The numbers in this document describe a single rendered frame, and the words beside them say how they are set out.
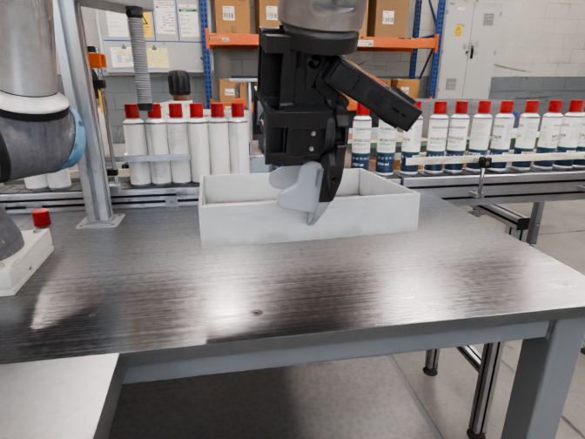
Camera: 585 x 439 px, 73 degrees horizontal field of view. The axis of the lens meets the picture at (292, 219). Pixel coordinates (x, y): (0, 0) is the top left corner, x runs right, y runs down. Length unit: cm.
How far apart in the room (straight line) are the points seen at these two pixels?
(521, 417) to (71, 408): 72
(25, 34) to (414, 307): 69
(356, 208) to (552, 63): 714
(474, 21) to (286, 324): 589
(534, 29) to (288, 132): 700
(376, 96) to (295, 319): 31
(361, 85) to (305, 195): 13
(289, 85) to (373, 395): 112
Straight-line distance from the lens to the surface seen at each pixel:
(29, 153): 78
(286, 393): 135
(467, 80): 623
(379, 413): 132
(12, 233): 79
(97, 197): 98
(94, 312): 64
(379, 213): 50
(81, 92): 95
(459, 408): 173
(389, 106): 41
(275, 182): 46
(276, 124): 37
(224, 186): 65
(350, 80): 38
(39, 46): 75
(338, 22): 35
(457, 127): 125
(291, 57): 37
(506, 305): 67
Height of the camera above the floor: 114
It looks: 19 degrees down
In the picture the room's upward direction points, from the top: straight up
